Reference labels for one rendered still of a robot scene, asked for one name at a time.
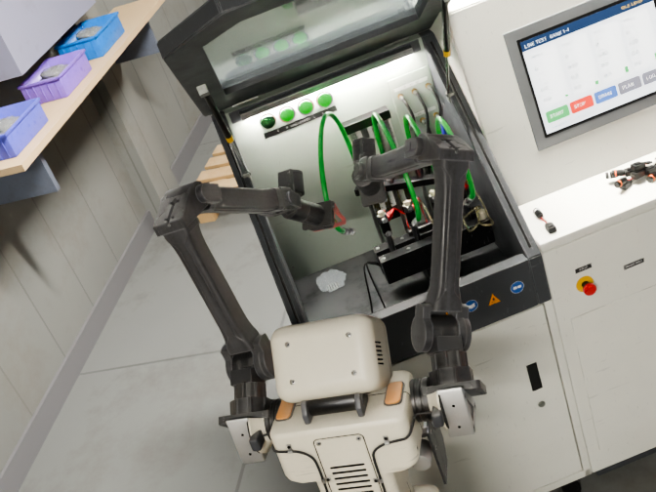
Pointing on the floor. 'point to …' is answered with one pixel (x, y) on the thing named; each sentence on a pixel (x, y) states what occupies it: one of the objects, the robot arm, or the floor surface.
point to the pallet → (217, 178)
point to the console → (491, 87)
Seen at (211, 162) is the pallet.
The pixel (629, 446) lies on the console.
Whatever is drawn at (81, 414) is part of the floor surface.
